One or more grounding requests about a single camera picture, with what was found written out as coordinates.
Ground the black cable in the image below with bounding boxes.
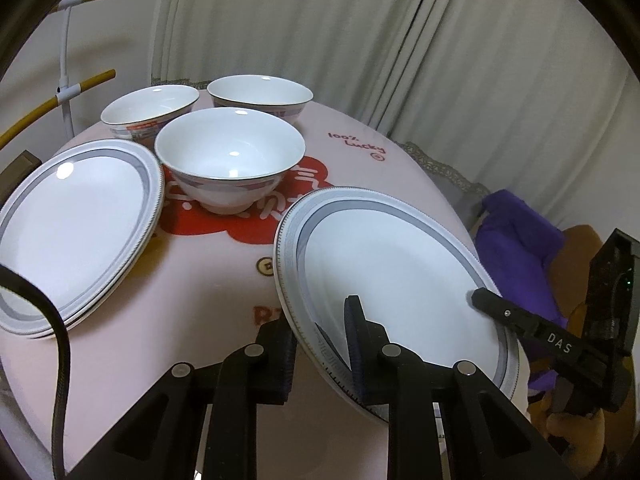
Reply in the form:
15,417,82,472
0,265,71,478

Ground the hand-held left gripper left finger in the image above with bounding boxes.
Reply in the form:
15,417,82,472
65,317,299,480

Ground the white porcelain bowl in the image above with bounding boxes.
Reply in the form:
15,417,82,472
206,75,314,125
100,85,201,142
154,107,307,216

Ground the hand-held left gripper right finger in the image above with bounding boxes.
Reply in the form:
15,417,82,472
344,295,558,480

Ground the round table with pink cloth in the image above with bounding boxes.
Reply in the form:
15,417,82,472
0,80,531,480

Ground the brown wooden frame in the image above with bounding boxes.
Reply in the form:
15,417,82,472
0,151,42,191

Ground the purple cloth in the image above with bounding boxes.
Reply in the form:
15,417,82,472
472,189,568,396

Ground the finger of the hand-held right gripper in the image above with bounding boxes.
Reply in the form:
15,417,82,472
551,377,602,417
471,287,596,378

